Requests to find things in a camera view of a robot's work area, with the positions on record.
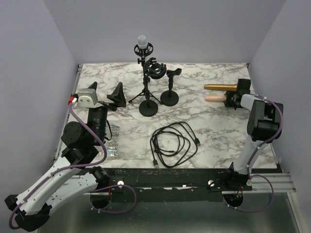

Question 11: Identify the gold microphone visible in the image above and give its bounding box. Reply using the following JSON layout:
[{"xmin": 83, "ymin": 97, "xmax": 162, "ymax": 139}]
[{"xmin": 204, "ymin": 84, "xmax": 238, "ymax": 91}]

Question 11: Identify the pink microphone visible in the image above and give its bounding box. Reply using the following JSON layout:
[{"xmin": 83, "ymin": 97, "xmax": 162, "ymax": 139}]
[{"xmin": 205, "ymin": 95, "xmax": 226, "ymax": 102}]

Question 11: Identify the black round-base shockmount stand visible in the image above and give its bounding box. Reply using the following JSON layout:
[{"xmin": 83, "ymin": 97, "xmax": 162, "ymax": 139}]
[{"xmin": 139, "ymin": 57, "xmax": 167, "ymax": 117}]

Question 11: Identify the black round-base clip stand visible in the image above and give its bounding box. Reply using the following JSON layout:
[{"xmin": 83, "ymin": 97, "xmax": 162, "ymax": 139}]
[{"xmin": 160, "ymin": 68, "xmax": 182, "ymax": 107}]

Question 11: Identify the black tripod shockmount stand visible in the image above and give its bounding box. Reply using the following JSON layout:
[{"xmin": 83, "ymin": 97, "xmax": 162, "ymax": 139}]
[{"xmin": 128, "ymin": 42, "xmax": 162, "ymax": 105}]

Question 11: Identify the white grey microphone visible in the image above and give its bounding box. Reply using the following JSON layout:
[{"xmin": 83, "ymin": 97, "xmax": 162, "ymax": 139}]
[{"xmin": 137, "ymin": 35, "xmax": 148, "ymax": 49}]

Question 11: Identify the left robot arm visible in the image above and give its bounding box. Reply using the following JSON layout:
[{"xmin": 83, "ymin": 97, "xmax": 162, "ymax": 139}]
[{"xmin": 5, "ymin": 82, "xmax": 126, "ymax": 232}]

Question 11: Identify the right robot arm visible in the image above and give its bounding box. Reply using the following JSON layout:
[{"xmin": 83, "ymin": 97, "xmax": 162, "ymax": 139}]
[{"xmin": 223, "ymin": 79, "xmax": 284, "ymax": 190}]

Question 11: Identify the clear plastic screw box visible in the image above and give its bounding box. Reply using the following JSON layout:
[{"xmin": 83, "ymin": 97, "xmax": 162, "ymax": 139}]
[{"xmin": 105, "ymin": 120, "xmax": 148, "ymax": 160}]

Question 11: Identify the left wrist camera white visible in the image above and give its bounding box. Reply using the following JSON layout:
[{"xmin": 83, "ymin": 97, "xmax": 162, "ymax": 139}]
[{"xmin": 68, "ymin": 88, "xmax": 103, "ymax": 109}]

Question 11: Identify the black coiled usb cable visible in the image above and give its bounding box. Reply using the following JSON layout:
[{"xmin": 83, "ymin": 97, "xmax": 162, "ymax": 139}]
[{"xmin": 150, "ymin": 121, "xmax": 202, "ymax": 169}]

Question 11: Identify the black mounting rail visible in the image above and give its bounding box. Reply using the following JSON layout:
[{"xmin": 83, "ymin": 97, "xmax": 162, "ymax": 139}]
[{"xmin": 105, "ymin": 168, "xmax": 252, "ymax": 203}]

